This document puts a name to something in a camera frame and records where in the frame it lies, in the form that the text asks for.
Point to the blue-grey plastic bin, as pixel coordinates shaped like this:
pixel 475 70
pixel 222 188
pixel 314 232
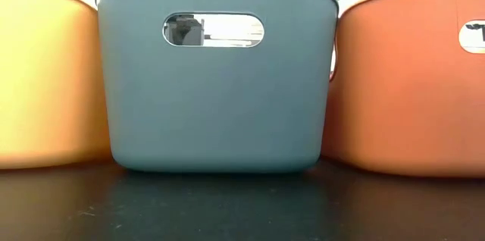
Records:
pixel 216 112

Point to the orange plastic bin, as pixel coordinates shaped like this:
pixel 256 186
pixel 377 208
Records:
pixel 401 93

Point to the yellow-orange plastic bin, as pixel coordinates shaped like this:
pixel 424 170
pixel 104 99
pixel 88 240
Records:
pixel 49 82

